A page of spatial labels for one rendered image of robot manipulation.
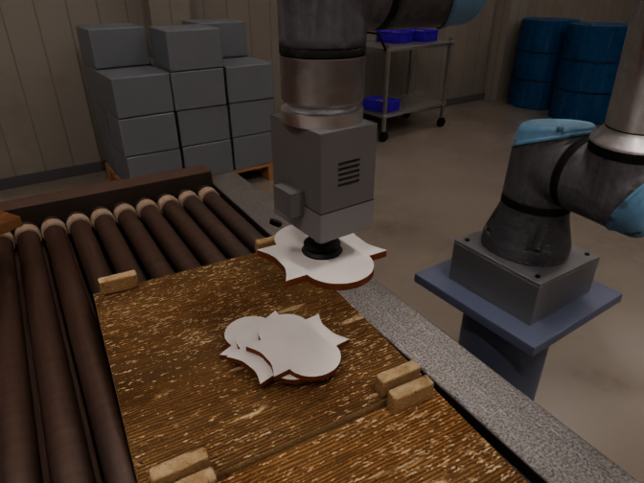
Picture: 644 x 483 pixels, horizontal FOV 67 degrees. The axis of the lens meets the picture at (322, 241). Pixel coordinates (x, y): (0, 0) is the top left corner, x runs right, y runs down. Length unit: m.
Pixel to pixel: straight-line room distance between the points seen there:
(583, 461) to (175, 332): 0.54
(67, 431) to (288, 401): 0.26
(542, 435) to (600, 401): 1.51
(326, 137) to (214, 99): 3.07
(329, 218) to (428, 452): 0.28
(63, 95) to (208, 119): 1.19
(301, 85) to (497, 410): 0.46
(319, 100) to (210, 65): 3.03
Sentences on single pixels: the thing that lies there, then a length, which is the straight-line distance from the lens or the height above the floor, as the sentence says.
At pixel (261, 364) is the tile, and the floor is 0.95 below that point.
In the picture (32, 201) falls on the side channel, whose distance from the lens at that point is 1.25.
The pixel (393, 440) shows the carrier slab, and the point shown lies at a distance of 0.59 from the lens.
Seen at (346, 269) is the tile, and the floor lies 1.13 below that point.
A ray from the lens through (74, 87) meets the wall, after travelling 4.21.
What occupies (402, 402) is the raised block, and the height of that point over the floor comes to 0.95.
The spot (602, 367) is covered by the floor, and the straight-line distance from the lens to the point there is 2.33.
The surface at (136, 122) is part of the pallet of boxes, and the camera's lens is 3.34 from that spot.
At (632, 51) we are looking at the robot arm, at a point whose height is 1.30.
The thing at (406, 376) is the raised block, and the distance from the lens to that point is 0.63.
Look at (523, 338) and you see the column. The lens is 0.87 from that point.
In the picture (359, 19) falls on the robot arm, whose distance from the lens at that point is 0.43.
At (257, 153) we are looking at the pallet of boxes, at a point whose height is 0.23.
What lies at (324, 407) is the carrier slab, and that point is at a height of 0.94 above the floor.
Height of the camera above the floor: 1.39
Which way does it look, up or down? 28 degrees down
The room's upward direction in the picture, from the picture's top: straight up
